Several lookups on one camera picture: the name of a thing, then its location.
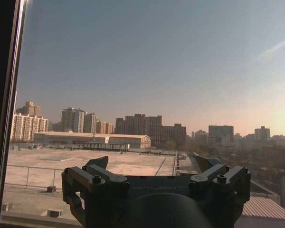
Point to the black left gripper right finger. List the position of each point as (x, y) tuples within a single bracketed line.
[(212, 173)]

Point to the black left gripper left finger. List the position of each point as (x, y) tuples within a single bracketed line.
[(102, 174)]

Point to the long white hall building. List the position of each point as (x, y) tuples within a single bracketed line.
[(90, 139)]

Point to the grey slab office building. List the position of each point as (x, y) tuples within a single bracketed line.
[(220, 134)]

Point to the tall grey tower block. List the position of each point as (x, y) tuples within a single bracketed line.
[(73, 120)]

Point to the dark brown apartment block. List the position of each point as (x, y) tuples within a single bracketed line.
[(145, 128)]

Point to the small pale tower building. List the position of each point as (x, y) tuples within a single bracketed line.
[(262, 133)]

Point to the red tiled roof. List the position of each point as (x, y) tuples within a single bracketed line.
[(266, 209)]

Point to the metal rooftop railing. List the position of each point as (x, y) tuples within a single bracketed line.
[(38, 168)]

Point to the pale apartment block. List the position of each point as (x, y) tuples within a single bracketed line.
[(28, 126)]

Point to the dark window frame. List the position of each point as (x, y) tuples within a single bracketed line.
[(4, 95)]

